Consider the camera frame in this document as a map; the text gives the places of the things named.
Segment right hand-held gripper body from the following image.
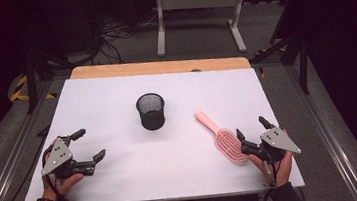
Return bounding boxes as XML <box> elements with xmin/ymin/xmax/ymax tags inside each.
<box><xmin>258</xmin><ymin>124</ymin><xmax>303</xmax><ymax>165</ymax></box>

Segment yellow black hazard tape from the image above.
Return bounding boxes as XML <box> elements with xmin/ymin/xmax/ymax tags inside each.
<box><xmin>7</xmin><ymin>71</ymin><xmax>58</xmax><ymax>104</ymax></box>
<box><xmin>254</xmin><ymin>46</ymin><xmax>291</xmax><ymax>80</ymax></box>

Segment pink hairbrush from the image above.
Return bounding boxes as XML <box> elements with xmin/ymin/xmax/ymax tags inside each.
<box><xmin>194</xmin><ymin>106</ymin><xmax>251</xmax><ymax>171</ymax></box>

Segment black metal stand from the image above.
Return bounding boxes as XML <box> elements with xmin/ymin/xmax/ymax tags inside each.
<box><xmin>246</xmin><ymin>31</ymin><xmax>315</xmax><ymax>101</ymax></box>
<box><xmin>19</xmin><ymin>44</ymin><xmax>78</xmax><ymax>115</ymax></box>

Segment grey metal floor rail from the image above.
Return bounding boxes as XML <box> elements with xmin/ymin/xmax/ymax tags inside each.
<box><xmin>0</xmin><ymin>81</ymin><xmax>64</xmax><ymax>201</ymax></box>
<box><xmin>282</xmin><ymin>58</ymin><xmax>357</xmax><ymax>201</ymax></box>

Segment black floor cables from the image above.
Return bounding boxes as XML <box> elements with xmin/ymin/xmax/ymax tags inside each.
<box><xmin>95</xmin><ymin>10</ymin><xmax>165</xmax><ymax>66</ymax></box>

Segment person's left hand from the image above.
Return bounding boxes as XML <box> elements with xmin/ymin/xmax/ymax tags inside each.
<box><xmin>41</xmin><ymin>172</ymin><xmax>87</xmax><ymax>201</ymax></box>

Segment person's right hand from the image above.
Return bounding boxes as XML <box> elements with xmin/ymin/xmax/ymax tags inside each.
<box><xmin>248</xmin><ymin>150</ymin><xmax>297</xmax><ymax>189</ymax></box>

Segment grey metal frame table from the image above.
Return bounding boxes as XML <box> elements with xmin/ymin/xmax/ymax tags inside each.
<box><xmin>151</xmin><ymin>0</ymin><xmax>254</xmax><ymax>62</ymax></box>

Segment black mesh pen holder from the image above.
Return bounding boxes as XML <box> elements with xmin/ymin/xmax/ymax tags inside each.
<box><xmin>134</xmin><ymin>91</ymin><xmax>168</xmax><ymax>133</ymax></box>

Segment right hand-held gripper cable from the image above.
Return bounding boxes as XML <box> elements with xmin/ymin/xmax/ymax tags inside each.
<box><xmin>254</xmin><ymin>159</ymin><xmax>283</xmax><ymax>201</ymax></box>

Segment wooden table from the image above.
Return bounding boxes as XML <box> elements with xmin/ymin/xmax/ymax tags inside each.
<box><xmin>69</xmin><ymin>48</ymin><xmax>251</xmax><ymax>88</ymax></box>

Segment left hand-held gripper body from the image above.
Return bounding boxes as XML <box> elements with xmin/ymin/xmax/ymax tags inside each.
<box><xmin>38</xmin><ymin>134</ymin><xmax>85</xmax><ymax>182</ymax></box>

